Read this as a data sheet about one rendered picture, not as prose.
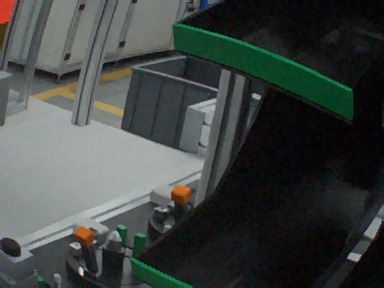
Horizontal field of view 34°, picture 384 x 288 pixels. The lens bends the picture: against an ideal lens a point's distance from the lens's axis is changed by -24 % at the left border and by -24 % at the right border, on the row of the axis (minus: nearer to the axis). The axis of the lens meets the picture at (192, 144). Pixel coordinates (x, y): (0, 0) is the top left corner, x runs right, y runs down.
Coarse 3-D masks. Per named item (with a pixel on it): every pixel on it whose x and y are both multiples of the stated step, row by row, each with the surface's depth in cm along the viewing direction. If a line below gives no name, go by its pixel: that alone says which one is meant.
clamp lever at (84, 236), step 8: (80, 232) 83; (88, 232) 83; (96, 232) 85; (80, 240) 83; (88, 240) 83; (88, 248) 84; (88, 256) 85; (88, 264) 86; (96, 264) 87; (96, 272) 87
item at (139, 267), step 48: (288, 96) 59; (240, 144) 55; (288, 144) 61; (336, 144) 61; (240, 192) 57; (288, 192) 57; (336, 192) 56; (192, 240) 54; (240, 240) 53; (288, 240) 52; (336, 240) 51
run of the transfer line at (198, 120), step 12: (252, 96) 212; (192, 108) 187; (204, 108) 189; (252, 108) 208; (192, 120) 187; (204, 120) 186; (192, 132) 188; (204, 132) 187; (180, 144) 190; (192, 144) 188; (204, 144) 188; (204, 156) 188
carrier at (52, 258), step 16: (80, 224) 104; (96, 224) 106; (64, 240) 101; (96, 240) 103; (112, 240) 90; (144, 240) 94; (48, 256) 93; (64, 256) 95; (80, 256) 93; (96, 256) 95; (112, 256) 90; (128, 256) 98; (48, 272) 88; (64, 272) 90; (80, 272) 88; (112, 272) 91; (128, 272) 93
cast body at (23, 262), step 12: (0, 240) 67; (12, 240) 68; (0, 252) 66; (12, 252) 66; (24, 252) 69; (0, 264) 67; (12, 264) 65; (24, 264) 67; (12, 276) 66; (24, 276) 67; (36, 276) 70
